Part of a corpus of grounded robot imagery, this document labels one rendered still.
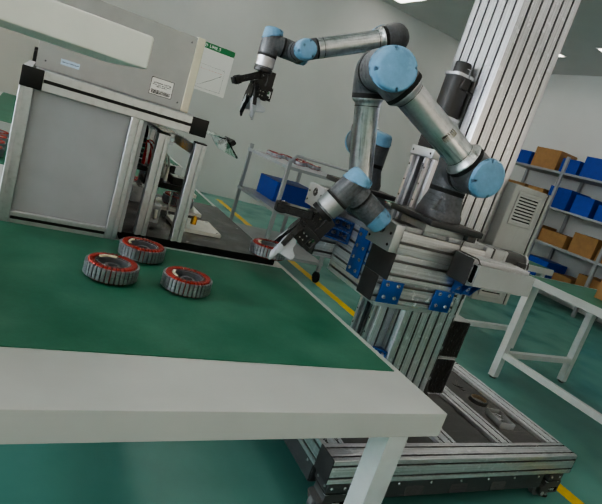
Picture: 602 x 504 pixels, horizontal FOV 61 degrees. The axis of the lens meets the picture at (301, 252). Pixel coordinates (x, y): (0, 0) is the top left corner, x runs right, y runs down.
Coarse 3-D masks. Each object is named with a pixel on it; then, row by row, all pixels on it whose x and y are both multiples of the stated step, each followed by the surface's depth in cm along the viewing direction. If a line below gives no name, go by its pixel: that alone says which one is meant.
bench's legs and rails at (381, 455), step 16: (368, 448) 102; (384, 448) 98; (400, 448) 100; (368, 464) 101; (384, 464) 99; (352, 480) 104; (368, 480) 100; (384, 480) 101; (352, 496) 103; (368, 496) 100
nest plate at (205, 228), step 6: (168, 216) 165; (186, 222) 165; (198, 222) 170; (204, 222) 173; (186, 228) 158; (192, 228) 160; (198, 228) 162; (204, 228) 165; (210, 228) 167; (204, 234) 161; (210, 234) 162; (216, 234) 162
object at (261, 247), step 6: (252, 240) 148; (258, 240) 148; (264, 240) 151; (270, 240) 152; (252, 246) 146; (258, 246) 144; (264, 246) 144; (270, 246) 144; (252, 252) 146; (258, 252) 144; (264, 252) 143; (264, 258) 145; (276, 258) 144; (282, 258) 146
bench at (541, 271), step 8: (536, 264) 420; (536, 272) 409; (544, 272) 413; (552, 272) 418; (528, 312) 427; (472, 320) 405; (496, 328) 417; (504, 328) 422; (520, 328) 430; (512, 344) 432
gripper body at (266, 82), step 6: (258, 66) 196; (264, 72) 199; (270, 72) 198; (264, 78) 200; (270, 78) 200; (252, 84) 198; (258, 84) 198; (264, 84) 200; (270, 84) 201; (252, 90) 197; (258, 90) 198; (264, 90) 200; (270, 90) 200; (258, 96) 200; (264, 96) 201; (270, 96) 201
